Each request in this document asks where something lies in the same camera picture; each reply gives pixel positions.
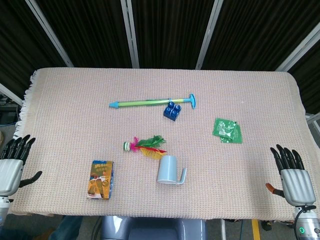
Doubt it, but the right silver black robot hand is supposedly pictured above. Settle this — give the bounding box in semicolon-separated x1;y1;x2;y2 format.
265;144;317;207

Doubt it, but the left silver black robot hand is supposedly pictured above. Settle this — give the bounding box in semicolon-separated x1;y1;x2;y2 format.
0;134;43;197

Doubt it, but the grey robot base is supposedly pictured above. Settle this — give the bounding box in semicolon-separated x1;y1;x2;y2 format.
99;215;208;240

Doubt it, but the light blue plastic cup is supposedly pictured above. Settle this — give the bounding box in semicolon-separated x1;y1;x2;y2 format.
156;154;188;186

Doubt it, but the colourful feather shuttlecock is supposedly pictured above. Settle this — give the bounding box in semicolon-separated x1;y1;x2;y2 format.
123;135;168;161

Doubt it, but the green foil packet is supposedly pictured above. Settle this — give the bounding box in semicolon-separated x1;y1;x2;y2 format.
219;122;243;145
212;118;239;138

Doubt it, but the orange snack box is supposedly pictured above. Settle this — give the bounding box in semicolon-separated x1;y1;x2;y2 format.
86;160;115;200

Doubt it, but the pink woven tablecloth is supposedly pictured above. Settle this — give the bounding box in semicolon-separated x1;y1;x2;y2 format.
7;67;310;222

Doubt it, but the blue building block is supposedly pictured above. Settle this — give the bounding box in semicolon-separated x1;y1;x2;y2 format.
163;101;183;123

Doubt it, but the green blue toy pump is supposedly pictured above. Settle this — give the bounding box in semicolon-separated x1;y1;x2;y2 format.
108;93;197;110

